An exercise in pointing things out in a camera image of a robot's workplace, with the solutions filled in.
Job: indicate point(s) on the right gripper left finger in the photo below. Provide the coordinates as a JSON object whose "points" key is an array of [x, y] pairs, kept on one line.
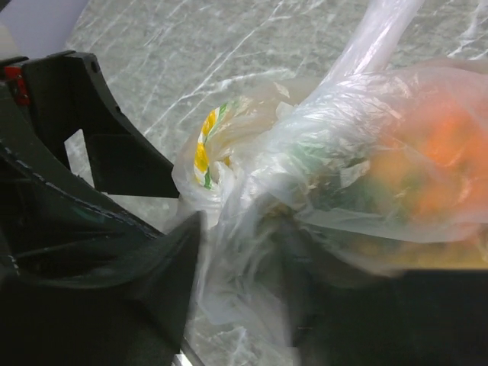
{"points": [[132, 311]]}

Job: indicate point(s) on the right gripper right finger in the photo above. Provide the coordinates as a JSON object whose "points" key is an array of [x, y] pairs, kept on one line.
{"points": [[338, 315]]}

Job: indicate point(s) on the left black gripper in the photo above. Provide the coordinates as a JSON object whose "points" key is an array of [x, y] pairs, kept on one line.
{"points": [[12, 76]]}

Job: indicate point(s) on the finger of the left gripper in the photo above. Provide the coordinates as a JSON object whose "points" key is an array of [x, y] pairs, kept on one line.
{"points": [[53, 222], [68, 93]]}

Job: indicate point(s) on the transparent plastic bag with fruit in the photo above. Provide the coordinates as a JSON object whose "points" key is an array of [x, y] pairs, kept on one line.
{"points": [[385, 169]]}

